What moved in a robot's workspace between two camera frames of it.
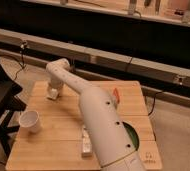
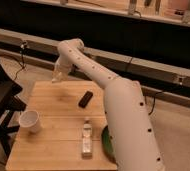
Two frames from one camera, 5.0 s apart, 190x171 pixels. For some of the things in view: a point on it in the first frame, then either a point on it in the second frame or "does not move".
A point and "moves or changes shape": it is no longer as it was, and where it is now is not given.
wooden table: [57, 145] does not move
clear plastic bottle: [86, 151] does not move
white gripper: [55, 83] to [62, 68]
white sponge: [53, 94] moves or changes shape
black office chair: [3, 100] does not move
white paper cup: [29, 119] does not move
